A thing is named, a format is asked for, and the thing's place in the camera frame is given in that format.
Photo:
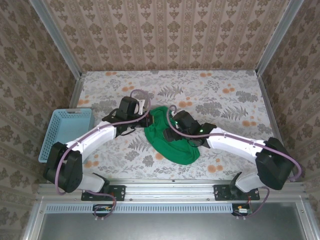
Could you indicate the green t-shirt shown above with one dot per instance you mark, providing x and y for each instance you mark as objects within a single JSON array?
[{"x": 175, "y": 152}]

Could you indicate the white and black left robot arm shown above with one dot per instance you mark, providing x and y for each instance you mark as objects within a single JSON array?
[{"x": 95, "y": 137}]

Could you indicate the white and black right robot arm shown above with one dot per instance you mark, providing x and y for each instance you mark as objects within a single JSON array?
[{"x": 232, "y": 145}]

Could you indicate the floral table cloth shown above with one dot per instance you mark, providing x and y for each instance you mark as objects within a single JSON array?
[{"x": 180, "y": 80}]

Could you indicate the light blue plastic basket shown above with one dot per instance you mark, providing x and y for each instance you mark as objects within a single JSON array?
[{"x": 72, "y": 125}]

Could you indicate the grey metal sheet panel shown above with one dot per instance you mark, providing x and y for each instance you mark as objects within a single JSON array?
[{"x": 162, "y": 227}]

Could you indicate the small circuit board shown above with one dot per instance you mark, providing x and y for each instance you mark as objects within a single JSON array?
[
  {"x": 102, "y": 208},
  {"x": 241, "y": 210}
]

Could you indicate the long aluminium mounting rail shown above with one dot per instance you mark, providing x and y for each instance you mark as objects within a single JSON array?
[{"x": 170, "y": 191}]

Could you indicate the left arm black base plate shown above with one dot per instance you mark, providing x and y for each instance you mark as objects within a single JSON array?
[{"x": 118, "y": 192}]

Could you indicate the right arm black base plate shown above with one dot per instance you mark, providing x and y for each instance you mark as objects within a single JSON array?
[{"x": 220, "y": 192}]

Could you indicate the tall aluminium frame post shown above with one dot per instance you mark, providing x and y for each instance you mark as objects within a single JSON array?
[
  {"x": 278, "y": 37},
  {"x": 58, "y": 41}
]

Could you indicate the short aluminium frame bar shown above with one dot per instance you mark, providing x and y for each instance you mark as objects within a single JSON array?
[
  {"x": 308, "y": 225},
  {"x": 32, "y": 222}
]

